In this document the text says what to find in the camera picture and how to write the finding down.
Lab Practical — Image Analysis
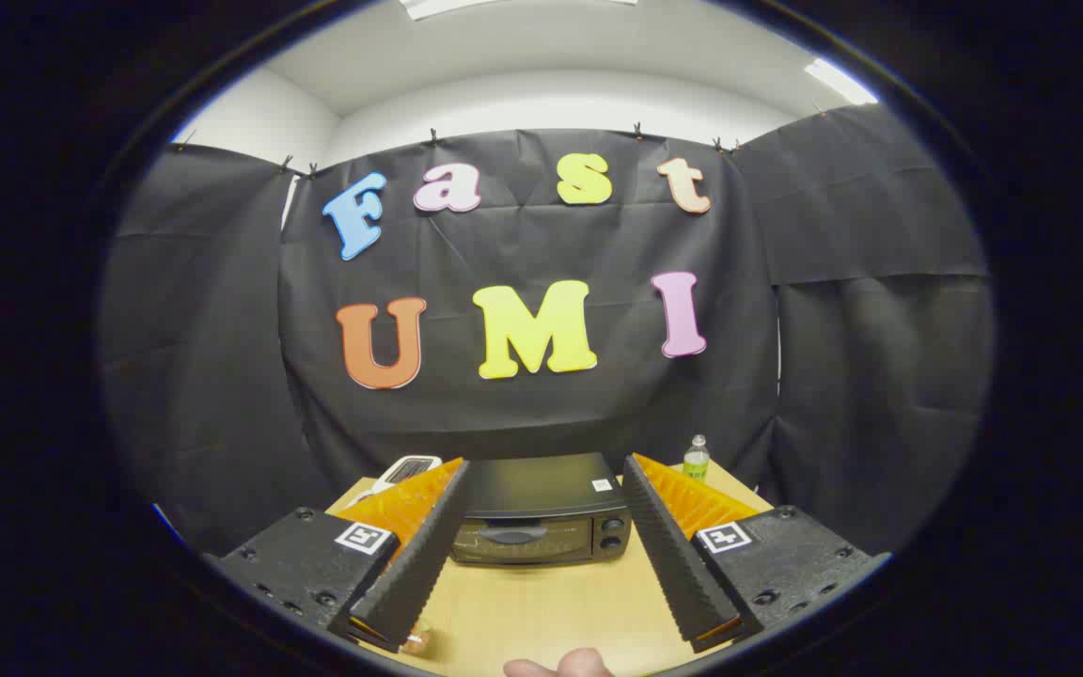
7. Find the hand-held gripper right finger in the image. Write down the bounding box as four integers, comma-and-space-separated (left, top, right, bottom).
621, 453, 892, 654

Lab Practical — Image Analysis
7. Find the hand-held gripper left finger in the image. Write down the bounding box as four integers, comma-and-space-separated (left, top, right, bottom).
212, 456, 473, 654

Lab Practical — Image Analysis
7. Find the black toaster oven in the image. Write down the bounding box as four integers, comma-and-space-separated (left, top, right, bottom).
450, 453, 634, 566

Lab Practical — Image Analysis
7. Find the white toaster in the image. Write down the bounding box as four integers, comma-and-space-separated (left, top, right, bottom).
353, 455, 444, 504

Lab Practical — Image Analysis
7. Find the black backdrop cloth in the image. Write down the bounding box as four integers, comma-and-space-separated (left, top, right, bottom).
100, 103, 996, 556

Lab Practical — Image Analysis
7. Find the ceiling light panel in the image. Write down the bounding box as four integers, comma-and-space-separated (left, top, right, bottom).
400, 0, 641, 22
805, 58, 880, 106

